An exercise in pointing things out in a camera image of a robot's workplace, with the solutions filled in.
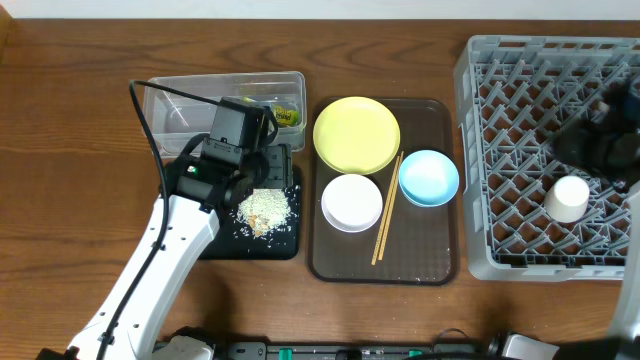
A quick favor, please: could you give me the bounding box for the black tray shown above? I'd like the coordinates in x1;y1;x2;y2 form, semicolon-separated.
164;164;303;261

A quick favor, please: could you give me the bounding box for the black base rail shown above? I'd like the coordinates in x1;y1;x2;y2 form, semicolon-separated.
154;340;501;360

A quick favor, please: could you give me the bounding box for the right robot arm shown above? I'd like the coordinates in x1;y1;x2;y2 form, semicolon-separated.
552;76;639;359

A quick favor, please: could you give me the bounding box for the wooden chopstick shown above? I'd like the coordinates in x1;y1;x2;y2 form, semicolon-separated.
370;155;401;266
376;151;404;263

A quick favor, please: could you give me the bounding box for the brown serving tray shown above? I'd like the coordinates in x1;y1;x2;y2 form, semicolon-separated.
308;98;459;286

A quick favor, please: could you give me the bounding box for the green snack wrapper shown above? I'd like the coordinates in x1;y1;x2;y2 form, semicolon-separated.
243;97;300;127

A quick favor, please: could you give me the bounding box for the rice food scraps pile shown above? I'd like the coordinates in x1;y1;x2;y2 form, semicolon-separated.
231;186;299;250

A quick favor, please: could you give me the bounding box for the white bowl with food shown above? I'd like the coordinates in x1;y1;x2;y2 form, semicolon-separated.
321;174;383;233

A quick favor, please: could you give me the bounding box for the grey dishwasher rack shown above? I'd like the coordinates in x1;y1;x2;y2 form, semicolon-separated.
454;35;639;282

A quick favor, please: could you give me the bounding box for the white cup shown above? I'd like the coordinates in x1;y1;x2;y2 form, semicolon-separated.
544;175;590;223

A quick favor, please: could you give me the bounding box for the yellow plate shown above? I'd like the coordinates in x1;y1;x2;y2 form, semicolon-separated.
313;96;401;175

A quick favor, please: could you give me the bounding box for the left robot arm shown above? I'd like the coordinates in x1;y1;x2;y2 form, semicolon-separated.
38;98;291;359

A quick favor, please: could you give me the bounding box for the light blue bowl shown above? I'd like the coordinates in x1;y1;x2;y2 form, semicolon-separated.
399;150;460;207

